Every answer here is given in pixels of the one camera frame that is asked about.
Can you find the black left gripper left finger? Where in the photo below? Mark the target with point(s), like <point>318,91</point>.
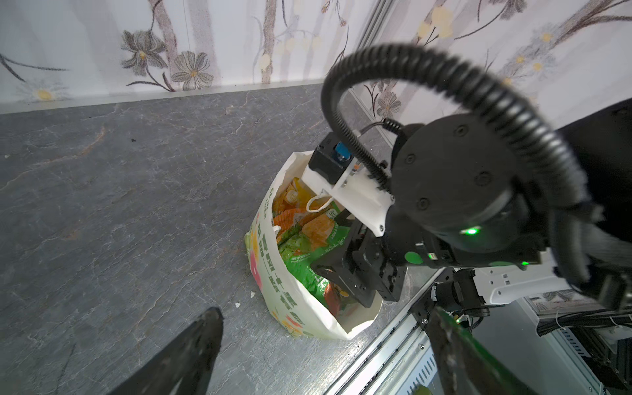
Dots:
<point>185,365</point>

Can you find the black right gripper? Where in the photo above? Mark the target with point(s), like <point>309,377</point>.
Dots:
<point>361,266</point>

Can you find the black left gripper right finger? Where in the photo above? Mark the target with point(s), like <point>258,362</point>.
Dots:
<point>464,365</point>

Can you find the green snack packet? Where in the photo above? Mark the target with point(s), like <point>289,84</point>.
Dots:
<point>318,237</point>

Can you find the white printed paper bag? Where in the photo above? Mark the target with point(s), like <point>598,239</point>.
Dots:
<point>287,299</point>

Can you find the orange pink snack packet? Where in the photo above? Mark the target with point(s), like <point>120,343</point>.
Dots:
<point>294,207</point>

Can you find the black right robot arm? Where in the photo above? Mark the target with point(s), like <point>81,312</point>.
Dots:
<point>464,203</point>

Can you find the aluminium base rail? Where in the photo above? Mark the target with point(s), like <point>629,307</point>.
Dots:
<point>399,361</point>

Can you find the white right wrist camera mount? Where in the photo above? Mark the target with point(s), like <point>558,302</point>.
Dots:
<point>334,171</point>

